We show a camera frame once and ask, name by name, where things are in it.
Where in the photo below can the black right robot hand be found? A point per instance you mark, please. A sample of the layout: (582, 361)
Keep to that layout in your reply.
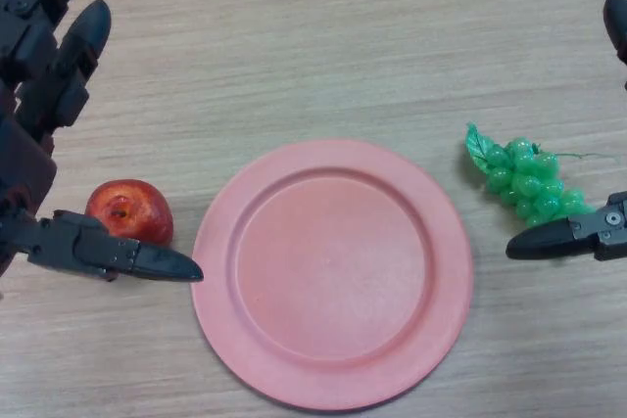
(578, 237)

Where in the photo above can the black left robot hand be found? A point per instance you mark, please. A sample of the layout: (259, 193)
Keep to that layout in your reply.
(34, 95)

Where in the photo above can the green grape bunch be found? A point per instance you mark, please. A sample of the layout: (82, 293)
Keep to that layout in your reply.
(526, 183)

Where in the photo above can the pink round plate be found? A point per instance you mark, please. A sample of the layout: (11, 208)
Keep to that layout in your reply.
(333, 281)

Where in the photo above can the red apple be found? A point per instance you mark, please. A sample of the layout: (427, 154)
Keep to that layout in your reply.
(142, 207)

